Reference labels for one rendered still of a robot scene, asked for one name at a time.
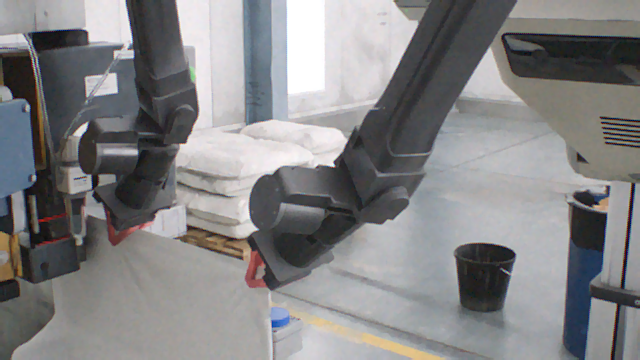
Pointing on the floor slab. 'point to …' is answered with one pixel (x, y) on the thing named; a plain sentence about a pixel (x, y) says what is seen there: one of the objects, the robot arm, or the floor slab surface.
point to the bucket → (484, 275)
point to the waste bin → (583, 261)
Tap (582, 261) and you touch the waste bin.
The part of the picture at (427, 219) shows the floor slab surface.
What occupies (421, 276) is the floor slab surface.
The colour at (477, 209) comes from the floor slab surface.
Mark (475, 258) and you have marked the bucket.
